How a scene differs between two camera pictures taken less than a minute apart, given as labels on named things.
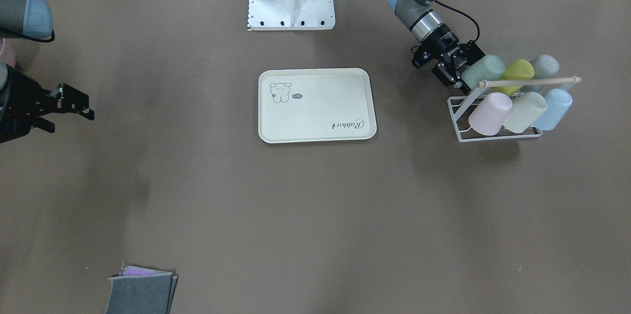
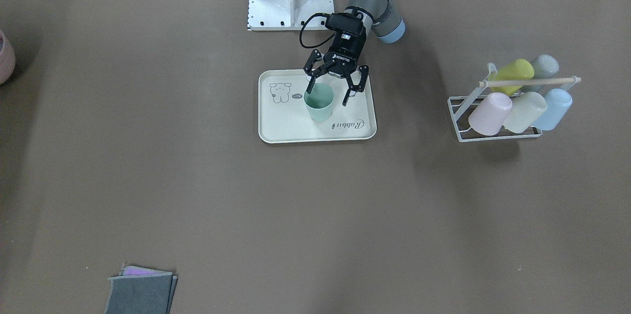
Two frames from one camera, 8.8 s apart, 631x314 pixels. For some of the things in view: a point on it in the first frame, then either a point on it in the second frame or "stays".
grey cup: [545, 66] stays
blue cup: [559, 101] stays
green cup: [489, 67] to [320, 101]
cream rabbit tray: [298, 105] stays
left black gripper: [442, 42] to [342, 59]
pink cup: [488, 118] stays
